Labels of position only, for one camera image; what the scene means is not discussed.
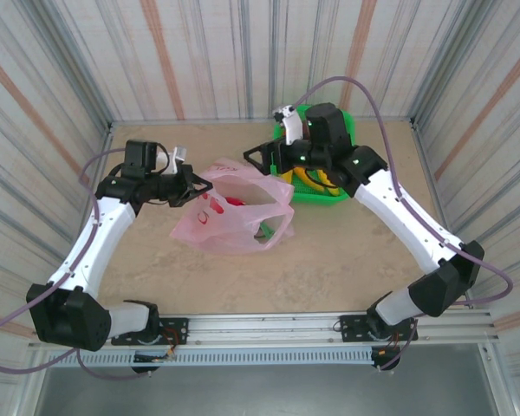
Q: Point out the pink printed plastic bag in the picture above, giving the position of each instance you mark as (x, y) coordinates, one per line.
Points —
(190, 229)

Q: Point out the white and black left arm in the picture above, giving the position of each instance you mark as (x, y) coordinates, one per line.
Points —
(108, 234)

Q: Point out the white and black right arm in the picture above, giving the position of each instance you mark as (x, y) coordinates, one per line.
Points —
(407, 221)

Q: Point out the oval yellow-green fake fruit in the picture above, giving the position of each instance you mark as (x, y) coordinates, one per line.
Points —
(290, 175)

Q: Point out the bright red fake fruit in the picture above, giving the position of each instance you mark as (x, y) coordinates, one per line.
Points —
(235, 201)

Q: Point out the slim orange fake banana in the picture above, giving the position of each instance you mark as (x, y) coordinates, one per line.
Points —
(308, 181)

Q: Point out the slim yellow fake banana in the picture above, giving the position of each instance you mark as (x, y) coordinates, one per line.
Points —
(330, 184)

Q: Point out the green fake vegetable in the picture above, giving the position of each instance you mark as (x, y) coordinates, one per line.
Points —
(266, 230)

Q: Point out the green plastic basket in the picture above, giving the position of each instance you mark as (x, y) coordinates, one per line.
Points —
(320, 197)

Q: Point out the black clamp foot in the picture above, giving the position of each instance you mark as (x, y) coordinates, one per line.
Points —
(145, 370)
(390, 367)

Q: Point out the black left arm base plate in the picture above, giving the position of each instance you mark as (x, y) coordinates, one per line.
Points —
(177, 329)

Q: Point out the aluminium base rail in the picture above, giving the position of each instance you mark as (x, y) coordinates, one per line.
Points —
(264, 325)

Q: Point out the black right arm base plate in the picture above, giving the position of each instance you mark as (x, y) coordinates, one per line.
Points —
(351, 329)

